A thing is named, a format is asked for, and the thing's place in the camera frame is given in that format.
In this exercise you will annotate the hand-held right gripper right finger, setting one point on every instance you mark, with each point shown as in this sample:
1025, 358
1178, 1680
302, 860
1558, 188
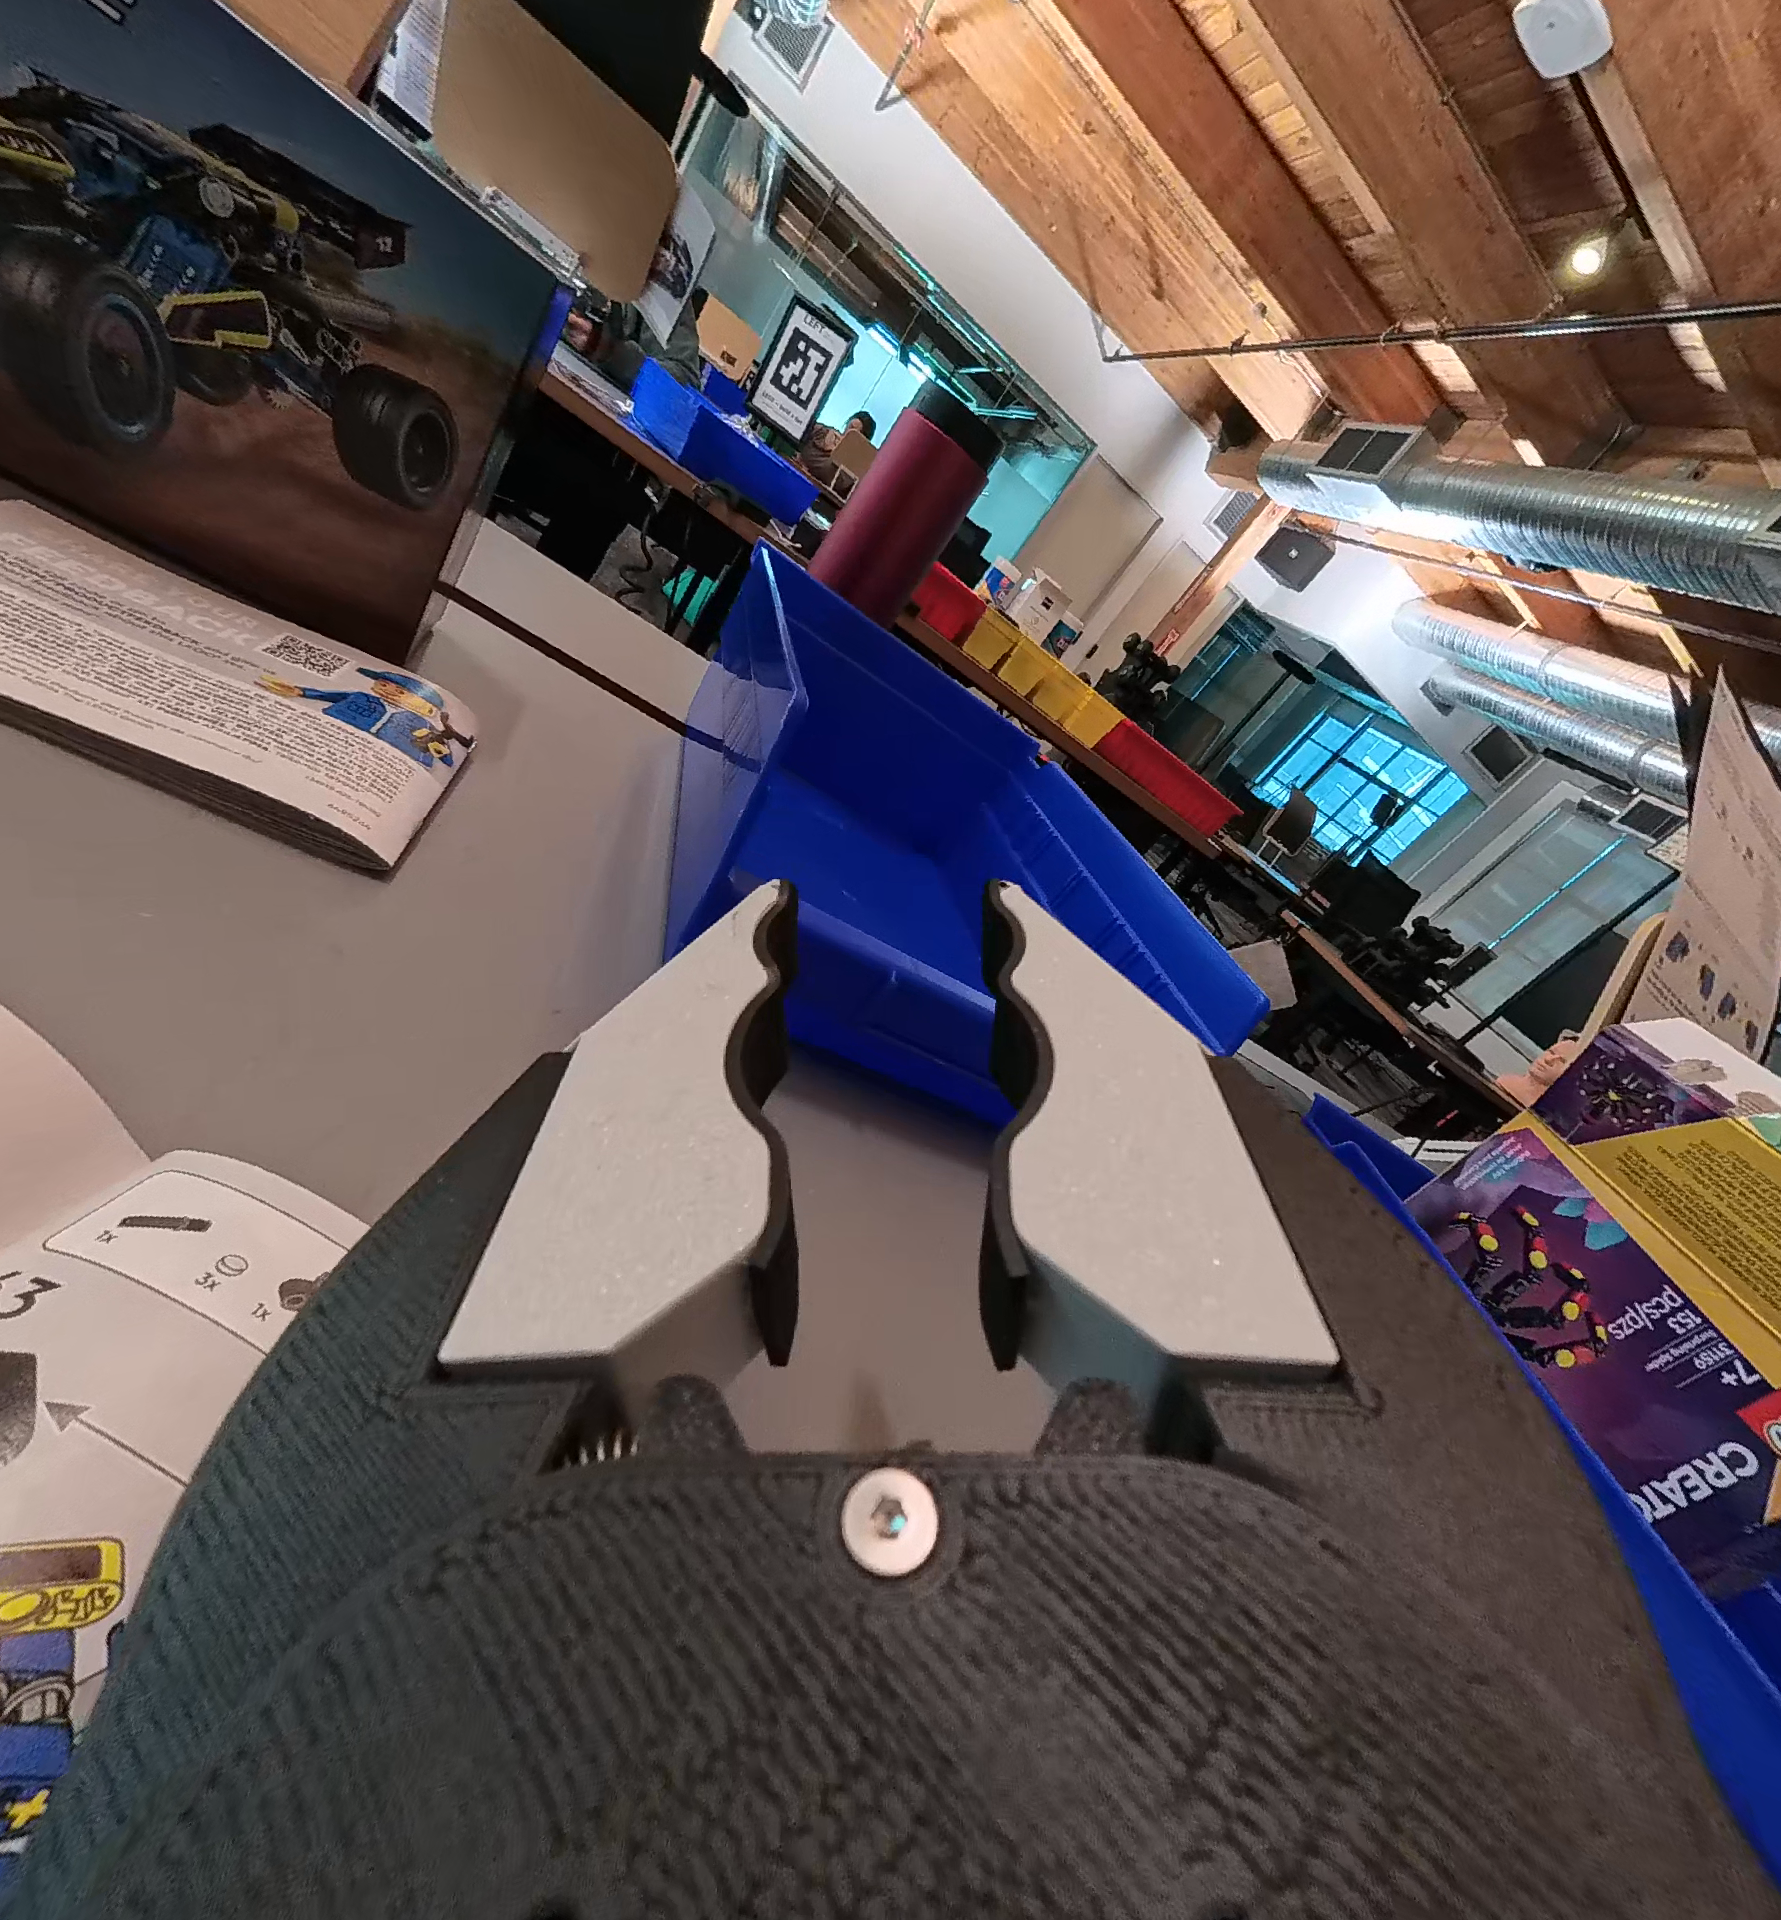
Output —
1175, 1216

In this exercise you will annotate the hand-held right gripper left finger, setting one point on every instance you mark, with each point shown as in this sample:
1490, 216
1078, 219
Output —
606, 1216

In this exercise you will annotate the purple lego box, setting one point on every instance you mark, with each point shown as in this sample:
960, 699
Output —
1550, 1289

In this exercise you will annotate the open lego instruction booklet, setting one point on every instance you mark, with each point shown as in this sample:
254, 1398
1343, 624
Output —
22, 1200

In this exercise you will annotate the closed lego booklet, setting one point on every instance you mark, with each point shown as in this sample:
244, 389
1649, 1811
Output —
153, 659

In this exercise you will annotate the dark lego set box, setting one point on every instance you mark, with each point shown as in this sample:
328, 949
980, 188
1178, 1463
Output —
230, 419

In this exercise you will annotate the long red bin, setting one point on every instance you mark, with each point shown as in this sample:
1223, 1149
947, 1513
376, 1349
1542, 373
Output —
1168, 772

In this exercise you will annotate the small purple box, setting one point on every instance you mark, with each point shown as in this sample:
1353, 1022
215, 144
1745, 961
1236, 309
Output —
1626, 1080

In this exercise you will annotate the large window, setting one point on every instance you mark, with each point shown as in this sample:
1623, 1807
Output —
1353, 779

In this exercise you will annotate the blue plastic storage bin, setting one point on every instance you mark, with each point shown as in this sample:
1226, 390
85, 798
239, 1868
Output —
1777, 1696
892, 779
710, 435

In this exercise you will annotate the yellow bin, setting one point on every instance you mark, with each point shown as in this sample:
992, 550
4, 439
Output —
1083, 702
1005, 642

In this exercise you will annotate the white cardboard box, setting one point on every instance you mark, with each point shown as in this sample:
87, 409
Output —
1037, 603

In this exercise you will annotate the printed paper instruction sign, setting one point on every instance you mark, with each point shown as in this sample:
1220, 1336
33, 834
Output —
1730, 870

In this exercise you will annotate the small red bin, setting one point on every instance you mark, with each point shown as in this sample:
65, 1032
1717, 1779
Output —
948, 598

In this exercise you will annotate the maroon drink bottle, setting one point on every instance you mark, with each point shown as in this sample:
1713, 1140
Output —
892, 510

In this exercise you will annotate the black white marker sign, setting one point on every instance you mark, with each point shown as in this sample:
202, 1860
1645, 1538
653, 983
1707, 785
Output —
802, 367

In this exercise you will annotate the black ceiling pipe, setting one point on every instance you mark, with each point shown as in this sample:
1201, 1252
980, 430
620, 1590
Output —
1428, 334

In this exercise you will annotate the ceiling spot lamp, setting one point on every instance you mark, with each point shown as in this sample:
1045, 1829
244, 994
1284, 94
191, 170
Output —
1586, 256

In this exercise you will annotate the rounded cardboard panel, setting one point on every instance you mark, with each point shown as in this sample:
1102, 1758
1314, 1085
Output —
559, 133

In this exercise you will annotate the black monitor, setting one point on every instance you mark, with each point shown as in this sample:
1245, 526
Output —
620, 52

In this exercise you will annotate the wood-look desk divider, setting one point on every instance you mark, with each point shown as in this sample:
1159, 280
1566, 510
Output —
305, 39

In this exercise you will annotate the white ceiling access point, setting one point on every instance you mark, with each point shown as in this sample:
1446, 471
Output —
1563, 33

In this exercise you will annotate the black wall speaker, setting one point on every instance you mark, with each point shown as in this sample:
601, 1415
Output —
1295, 555

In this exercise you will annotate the large silver air duct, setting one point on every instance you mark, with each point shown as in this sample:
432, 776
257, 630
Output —
1550, 519

